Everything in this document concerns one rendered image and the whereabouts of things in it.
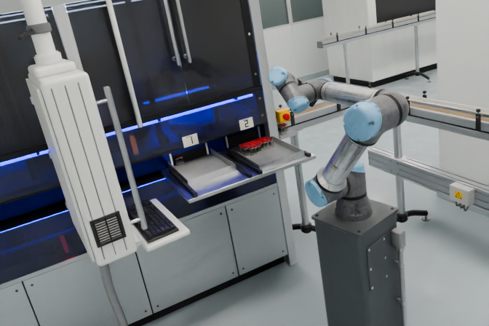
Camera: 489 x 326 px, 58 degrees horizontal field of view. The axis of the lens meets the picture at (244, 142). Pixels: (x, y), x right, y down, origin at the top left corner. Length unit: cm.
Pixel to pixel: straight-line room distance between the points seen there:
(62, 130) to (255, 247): 153
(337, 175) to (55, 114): 101
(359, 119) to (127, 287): 169
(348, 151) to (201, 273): 147
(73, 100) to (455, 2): 242
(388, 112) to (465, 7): 183
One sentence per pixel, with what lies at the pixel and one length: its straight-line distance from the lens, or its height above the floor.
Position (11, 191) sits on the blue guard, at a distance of 232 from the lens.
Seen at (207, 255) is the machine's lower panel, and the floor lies 31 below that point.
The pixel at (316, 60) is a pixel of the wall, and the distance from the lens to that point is 830.
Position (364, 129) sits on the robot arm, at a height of 127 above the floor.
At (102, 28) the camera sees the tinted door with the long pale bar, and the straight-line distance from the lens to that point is 223.
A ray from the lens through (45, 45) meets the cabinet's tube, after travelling 187.
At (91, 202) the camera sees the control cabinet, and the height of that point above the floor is 108.
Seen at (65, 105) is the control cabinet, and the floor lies 145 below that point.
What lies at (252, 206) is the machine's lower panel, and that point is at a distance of 267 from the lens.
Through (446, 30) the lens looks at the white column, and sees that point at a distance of 329.
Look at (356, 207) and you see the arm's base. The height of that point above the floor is 84.
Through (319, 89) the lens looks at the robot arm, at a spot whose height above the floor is 132.
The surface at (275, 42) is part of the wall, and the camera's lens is 782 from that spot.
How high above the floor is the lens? 173
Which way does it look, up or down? 19 degrees down
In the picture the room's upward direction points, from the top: 10 degrees counter-clockwise
